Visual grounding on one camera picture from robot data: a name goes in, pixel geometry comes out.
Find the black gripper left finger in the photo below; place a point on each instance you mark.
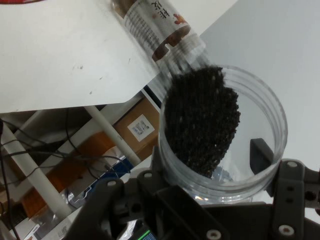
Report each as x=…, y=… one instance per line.
x=110, y=205

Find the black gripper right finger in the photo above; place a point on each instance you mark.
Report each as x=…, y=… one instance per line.
x=290, y=200

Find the clear jar with black seeds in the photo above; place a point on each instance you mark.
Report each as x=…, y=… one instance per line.
x=200, y=112

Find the orange cardboard carton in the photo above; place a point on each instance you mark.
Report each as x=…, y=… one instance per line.
x=65, y=180

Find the white table leg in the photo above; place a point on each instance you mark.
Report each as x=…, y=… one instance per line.
x=112, y=132

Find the white metal pole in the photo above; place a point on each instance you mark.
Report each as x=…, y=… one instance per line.
x=37, y=172

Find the cardboard box white label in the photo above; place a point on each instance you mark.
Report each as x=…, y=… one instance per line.
x=120, y=123

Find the brown spice jar patterned lid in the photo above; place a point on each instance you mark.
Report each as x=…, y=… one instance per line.
x=150, y=25

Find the red bowl with black seeds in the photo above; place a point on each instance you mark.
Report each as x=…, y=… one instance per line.
x=27, y=1

